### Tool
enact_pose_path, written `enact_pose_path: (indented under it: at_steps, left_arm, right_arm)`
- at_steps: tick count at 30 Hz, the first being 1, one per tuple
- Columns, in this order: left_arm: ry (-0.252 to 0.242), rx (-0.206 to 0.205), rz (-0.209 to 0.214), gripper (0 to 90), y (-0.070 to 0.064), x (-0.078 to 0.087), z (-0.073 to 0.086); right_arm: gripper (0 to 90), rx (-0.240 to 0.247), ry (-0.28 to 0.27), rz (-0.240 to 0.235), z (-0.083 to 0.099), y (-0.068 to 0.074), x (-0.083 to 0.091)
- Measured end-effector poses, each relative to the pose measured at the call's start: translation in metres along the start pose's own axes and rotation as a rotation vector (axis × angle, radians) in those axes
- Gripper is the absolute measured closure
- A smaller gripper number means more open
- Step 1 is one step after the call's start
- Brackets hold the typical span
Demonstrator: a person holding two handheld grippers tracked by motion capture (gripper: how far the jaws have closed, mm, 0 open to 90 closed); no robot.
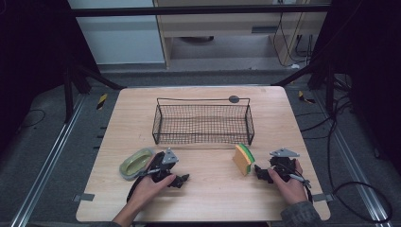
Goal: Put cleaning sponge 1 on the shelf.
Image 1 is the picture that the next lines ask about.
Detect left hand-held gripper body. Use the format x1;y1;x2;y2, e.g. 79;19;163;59
148;147;180;184

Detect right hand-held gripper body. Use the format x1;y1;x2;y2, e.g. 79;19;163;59
268;148;301;183

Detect yellow and green sponge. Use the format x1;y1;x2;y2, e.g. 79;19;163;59
232;143;256;177

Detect black wire mesh basket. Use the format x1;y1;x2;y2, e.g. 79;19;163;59
151;95;255;147

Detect person's right hand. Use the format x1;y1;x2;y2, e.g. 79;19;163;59
267;159;308;206

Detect person's left hand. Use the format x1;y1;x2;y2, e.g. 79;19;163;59
127;173;178;213

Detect yellow and black tape strip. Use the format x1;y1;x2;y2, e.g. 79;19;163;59
96;93;109;111
297;90;317;105

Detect black metal stand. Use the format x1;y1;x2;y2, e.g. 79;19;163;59
271;56;336;115
61;58;127;125

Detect dark curtain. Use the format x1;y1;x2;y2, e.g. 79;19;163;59
0;0;102;152
310;0;401;175

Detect white cabinet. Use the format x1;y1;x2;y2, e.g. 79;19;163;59
67;0;166;66

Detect light wooden desk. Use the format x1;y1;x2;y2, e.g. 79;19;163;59
152;0;332;69

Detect black horizontal metal bar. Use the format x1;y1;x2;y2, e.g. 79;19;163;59
67;4;332;18

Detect left hand-held gripper cable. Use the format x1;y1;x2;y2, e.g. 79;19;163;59
126;167;163;203

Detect hand-held gripper cable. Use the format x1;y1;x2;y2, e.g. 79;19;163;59
126;167;163;203
285;164;314;203

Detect right hand-held gripper cable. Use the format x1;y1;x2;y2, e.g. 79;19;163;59
285;164;314;203

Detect thick black looped floor cable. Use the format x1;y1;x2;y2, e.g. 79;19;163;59
325;94;393;223

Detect grey metal table bracket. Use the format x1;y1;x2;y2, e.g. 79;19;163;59
311;193;335;203
72;193;96;202

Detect aluminium floor rail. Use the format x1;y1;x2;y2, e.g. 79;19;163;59
315;94;394;227
9;94;87;227

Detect black cables under desk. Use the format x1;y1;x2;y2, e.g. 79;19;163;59
271;11;314;68

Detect thin black floor cable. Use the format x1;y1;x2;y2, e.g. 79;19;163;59
18;108;47;129

